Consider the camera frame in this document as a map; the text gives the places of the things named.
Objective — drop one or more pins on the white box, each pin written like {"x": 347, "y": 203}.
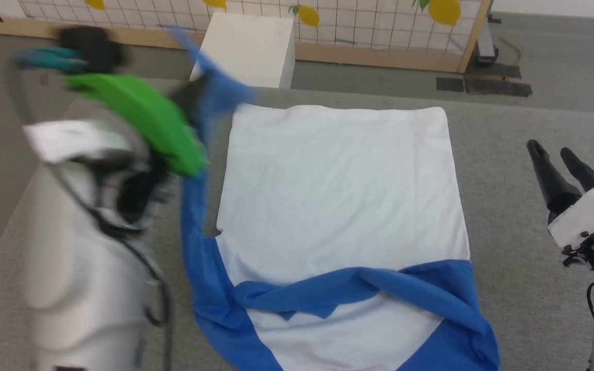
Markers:
{"x": 248, "y": 49}

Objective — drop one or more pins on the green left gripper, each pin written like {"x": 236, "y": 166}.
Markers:
{"x": 147, "y": 118}

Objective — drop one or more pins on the white and blue garment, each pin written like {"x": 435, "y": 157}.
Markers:
{"x": 338, "y": 196}

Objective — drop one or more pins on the small black floor mat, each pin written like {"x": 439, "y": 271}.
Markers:
{"x": 450, "y": 84}

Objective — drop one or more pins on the lemon print partition panel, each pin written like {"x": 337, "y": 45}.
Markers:
{"x": 379, "y": 31}

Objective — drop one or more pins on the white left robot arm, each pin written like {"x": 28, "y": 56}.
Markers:
{"x": 85, "y": 288}

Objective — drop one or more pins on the grey partition foot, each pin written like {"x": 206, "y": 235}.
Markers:
{"x": 485, "y": 44}

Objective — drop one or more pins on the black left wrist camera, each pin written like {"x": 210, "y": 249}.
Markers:
{"x": 93, "y": 49}

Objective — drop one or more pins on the large black floor mat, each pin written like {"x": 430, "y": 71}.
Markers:
{"x": 498, "y": 85}

